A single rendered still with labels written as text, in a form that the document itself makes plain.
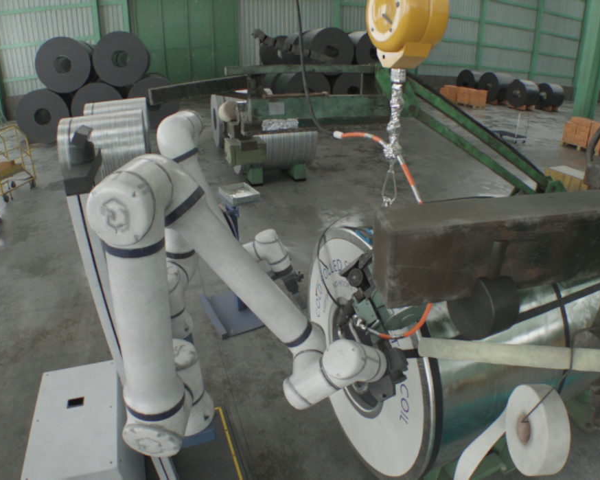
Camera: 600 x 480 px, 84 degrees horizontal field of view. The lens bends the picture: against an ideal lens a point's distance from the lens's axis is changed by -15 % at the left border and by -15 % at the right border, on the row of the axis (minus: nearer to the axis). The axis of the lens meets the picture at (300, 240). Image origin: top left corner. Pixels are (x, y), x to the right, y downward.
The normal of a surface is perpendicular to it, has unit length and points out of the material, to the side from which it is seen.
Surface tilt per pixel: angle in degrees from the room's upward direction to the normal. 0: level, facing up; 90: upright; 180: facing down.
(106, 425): 0
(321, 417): 0
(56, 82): 90
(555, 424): 32
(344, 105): 90
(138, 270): 92
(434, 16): 98
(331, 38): 90
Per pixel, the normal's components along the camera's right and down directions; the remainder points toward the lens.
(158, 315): 0.81, 0.33
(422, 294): 0.10, 0.44
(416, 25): 0.32, 0.69
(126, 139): 0.30, -0.02
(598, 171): -0.94, 0.15
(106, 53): 0.34, 0.42
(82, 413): 0.00, -0.90
